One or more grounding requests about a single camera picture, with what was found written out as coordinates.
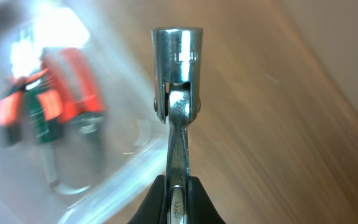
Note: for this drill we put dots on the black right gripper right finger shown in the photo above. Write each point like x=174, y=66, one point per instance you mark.
x=200, y=207

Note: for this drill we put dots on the silver wrench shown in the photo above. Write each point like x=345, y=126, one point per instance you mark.
x=177, y=65

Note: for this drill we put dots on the clear plastic container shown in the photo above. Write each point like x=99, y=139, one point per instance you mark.
x=78, y=137

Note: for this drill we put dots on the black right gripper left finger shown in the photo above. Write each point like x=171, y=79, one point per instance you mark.
x=153, y=209

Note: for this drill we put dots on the green handled screwdriver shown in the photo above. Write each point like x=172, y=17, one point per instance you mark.
x=44, y=107

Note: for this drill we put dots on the red handled wire cutters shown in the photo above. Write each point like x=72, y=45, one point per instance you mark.
x=82, y=102

